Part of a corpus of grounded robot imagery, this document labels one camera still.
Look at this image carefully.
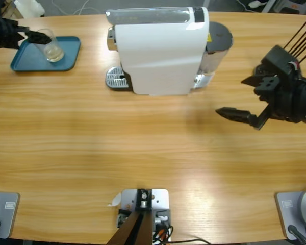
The black capsule holder with rods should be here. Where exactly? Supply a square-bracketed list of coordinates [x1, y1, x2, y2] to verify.
[253, 16, 306, 77]

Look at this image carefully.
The teal plastic tray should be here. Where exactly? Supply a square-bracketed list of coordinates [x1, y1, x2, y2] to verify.
[10, 36, 82, 72]

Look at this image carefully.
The white stool frame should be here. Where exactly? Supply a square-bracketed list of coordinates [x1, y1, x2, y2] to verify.
[260, 0, 282, 14]

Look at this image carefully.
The black cable at white block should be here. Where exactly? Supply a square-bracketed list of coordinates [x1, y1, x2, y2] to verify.
[152, 224, 211, 245]

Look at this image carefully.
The clear drinking glass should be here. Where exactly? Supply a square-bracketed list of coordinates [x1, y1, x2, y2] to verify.
[33, 28, 65, 63]

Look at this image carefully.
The white block with dark post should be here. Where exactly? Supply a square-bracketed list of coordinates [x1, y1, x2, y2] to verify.
[108, 188, 172, 245]

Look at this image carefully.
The clear water tank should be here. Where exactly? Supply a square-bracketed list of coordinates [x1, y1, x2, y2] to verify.
[193, 21, 234, 90]

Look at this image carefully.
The white floor cable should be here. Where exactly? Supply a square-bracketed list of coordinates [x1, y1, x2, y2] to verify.
[50, 0, 93, 16]

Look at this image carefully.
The white capsule coffee machine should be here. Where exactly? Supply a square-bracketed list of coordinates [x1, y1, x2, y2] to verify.
[106, 7, 210, 97]

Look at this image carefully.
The white foam packing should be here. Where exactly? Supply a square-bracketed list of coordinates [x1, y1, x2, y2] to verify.
[14, 0, 45, 18]

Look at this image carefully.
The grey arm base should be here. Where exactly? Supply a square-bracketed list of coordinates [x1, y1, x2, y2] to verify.
[274, 188, 306, 241]
[0, 191, 20, 240]

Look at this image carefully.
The brown cardboard box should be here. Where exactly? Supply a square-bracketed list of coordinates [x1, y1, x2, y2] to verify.
[1, 0, 24, 20]

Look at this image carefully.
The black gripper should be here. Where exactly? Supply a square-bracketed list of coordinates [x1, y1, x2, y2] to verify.
[215, 74, 306, 131]
[0, 17, 53, 50]

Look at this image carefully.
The white paper label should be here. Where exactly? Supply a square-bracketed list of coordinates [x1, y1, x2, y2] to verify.
[107, 192, 122, 207]

